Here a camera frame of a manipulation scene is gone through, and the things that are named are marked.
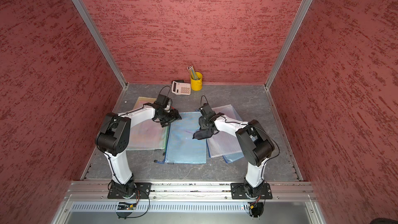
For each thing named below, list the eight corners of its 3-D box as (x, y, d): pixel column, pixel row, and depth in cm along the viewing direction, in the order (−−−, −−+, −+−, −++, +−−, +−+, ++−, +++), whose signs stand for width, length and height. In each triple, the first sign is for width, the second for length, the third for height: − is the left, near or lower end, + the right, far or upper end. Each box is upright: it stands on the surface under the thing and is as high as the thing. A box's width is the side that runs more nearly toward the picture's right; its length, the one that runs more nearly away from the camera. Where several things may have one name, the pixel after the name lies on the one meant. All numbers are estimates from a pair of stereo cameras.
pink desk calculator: (170, 94, 116) (170, 92, 114) (173, 82, 125) (172, 80, 122) (190, 94, 116) (190, 92, 114) (191, 82, 125) (191, 80, 123)
